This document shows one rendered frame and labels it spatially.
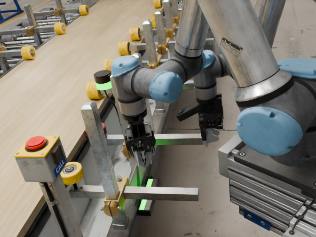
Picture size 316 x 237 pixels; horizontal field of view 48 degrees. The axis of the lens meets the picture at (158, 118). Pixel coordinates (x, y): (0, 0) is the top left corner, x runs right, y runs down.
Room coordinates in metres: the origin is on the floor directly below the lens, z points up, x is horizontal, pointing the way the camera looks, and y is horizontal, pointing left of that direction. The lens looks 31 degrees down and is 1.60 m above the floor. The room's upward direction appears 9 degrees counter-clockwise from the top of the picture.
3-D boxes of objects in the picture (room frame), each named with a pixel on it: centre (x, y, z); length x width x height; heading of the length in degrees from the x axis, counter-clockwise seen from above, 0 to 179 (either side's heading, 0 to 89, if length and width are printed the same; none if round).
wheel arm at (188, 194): (0.89, 0.12, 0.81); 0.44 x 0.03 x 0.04; 74
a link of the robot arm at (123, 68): (0.87, 0.06, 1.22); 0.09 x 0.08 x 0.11; 47
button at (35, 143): (0.62, 0.25, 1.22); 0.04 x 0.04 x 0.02
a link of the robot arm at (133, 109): (0.88, 0.06, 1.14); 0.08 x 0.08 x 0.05
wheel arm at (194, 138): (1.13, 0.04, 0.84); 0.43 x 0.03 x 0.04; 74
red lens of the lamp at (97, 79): (1.12, 0.16, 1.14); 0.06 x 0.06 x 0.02
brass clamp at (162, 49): (1.85, -0.09, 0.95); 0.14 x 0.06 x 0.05; 164
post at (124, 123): (1.11, 0.11, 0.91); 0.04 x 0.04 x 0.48; 74
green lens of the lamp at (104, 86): (1.12, 0.16, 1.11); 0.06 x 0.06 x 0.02
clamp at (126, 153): (1.13, 0.11, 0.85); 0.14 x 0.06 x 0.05; 164
